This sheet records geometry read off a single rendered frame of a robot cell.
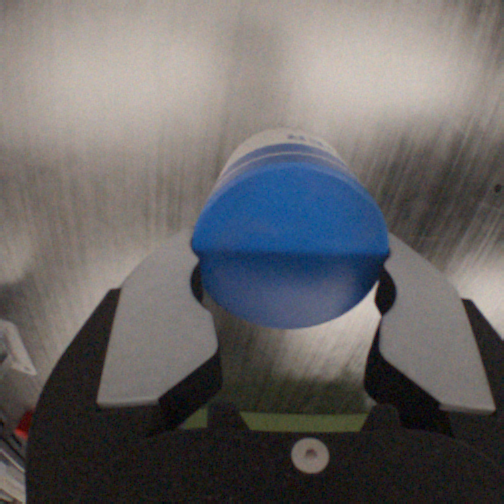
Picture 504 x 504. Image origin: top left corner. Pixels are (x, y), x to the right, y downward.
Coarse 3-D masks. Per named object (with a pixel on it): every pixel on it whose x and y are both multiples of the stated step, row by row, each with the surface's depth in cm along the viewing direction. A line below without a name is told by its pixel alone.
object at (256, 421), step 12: (192, 420) 28; (204, 420) 28; (252, 420) 28; (264, 420) 28; (276, 420) 28; (288, 420) 28; (300, 420) 28; (312, 420) 28; (324, 420) 28; (336, 420) 28; (348, 420) 28; (360, 420) 28
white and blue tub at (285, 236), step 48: (288, 144) 11; (240, 192) 9; (288, 192) 9; (336, 192) 9; (192, 240) 10; (240, 240) 10; (288, 240) 10; (336, 240) 10; (384, 240) 10; (240, 288) 11; (288, 288) 11; (336, 288) 11
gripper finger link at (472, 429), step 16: (464, 304) 8; (480, 320) 7; (480, 336) 7; (496, 336) 7; (480, 352) 6; (496, 352) 6; (496, 368) 6; (496, 384) 5; (496, 400) 5; (448, 416) 5; (464, 416) 5; (480, 416) 5; (496, 416) 5; (448, 432) 5; (464, 432) 5; (480, 432) 5; (496, 432) 4; (480, 448) 4; (496, 448) 4
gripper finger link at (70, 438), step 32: (96, 320) 7; (64, 352) 6; (96, 352) 6; (64, 384) 6; (96, 384) 6; (32, 416) 5; (64, 416) 5; (96, 416) 5; (128, 416) 5; (160, 416) 6; (32, 448) 4; (64, 448) 4; (96, 448) 5; (32, 480) 4; (64, 480) 4
